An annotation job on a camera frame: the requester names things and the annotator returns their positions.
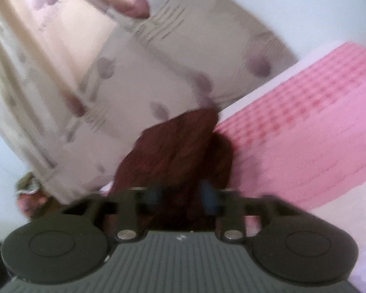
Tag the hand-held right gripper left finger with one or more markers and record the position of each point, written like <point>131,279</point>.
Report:
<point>154,197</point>

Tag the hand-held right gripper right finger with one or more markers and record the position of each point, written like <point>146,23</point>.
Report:
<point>209,199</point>

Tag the beige floral curtain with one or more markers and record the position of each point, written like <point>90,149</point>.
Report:
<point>140,67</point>

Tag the pink checked bed sheet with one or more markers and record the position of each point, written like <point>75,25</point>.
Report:
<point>308,122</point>

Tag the dark red small garment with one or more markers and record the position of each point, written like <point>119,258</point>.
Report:
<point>170,152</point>

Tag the small olive and pink object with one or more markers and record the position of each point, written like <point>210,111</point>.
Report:
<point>27,200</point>

